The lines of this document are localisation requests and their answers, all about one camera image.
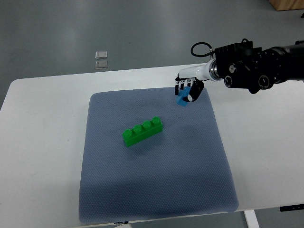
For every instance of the upper metal floor plate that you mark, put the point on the upper metal floor plate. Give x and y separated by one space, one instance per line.
101 55

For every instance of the green four-stud toy block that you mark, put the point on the green four-stud toy block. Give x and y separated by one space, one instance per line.
142 131

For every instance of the wooden box corner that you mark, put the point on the wooden box corner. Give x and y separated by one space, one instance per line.
282 5

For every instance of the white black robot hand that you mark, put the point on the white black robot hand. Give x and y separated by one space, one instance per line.
194 78

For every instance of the white table leg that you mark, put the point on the white table leg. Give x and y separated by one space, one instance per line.
251 219

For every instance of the black table control panel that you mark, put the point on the black table control panel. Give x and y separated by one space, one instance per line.
291 208

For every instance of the blue-grey fabric mat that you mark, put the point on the blue-grey fabric mat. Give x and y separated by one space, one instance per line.
182 170

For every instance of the blue toy block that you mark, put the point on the blue toy block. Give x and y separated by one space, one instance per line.
181 95

